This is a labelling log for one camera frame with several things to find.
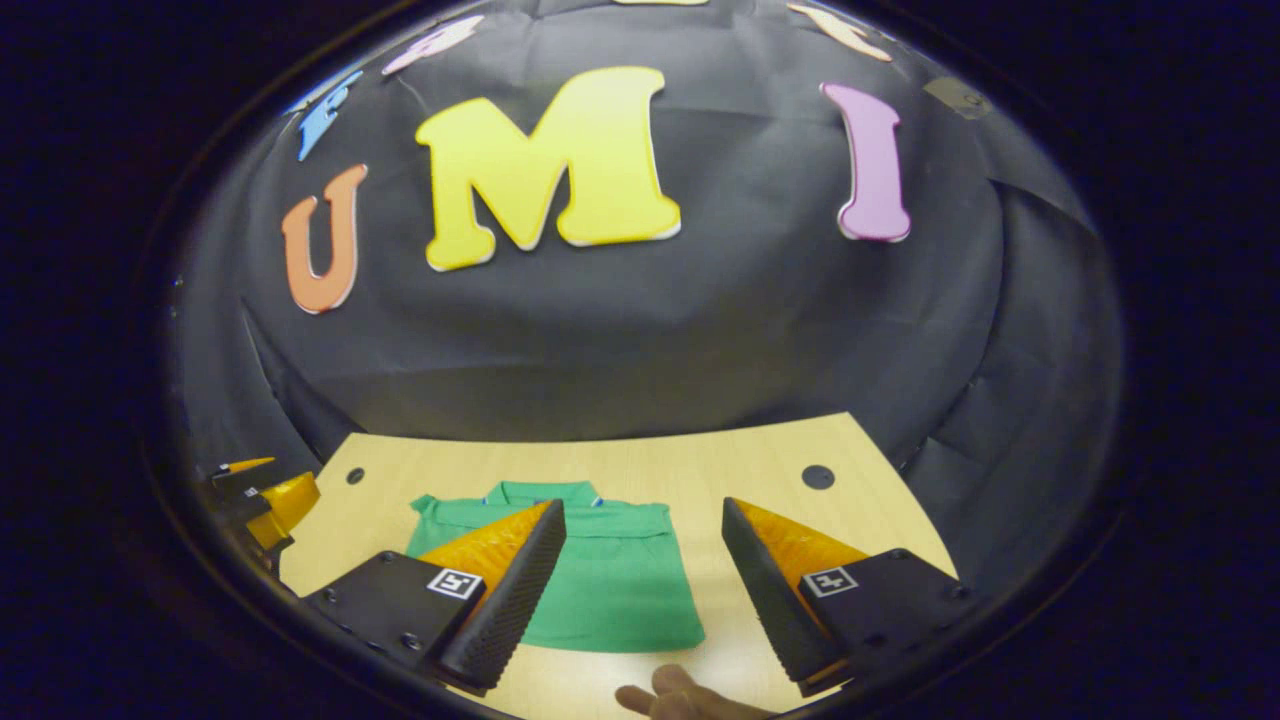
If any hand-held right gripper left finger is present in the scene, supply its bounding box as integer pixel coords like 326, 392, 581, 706
300, 500, 568, 698

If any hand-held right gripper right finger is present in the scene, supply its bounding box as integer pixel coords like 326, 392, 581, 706
720, 497, 976, 699

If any green T-shirt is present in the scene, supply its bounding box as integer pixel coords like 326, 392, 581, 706
405, 480, 706, 654

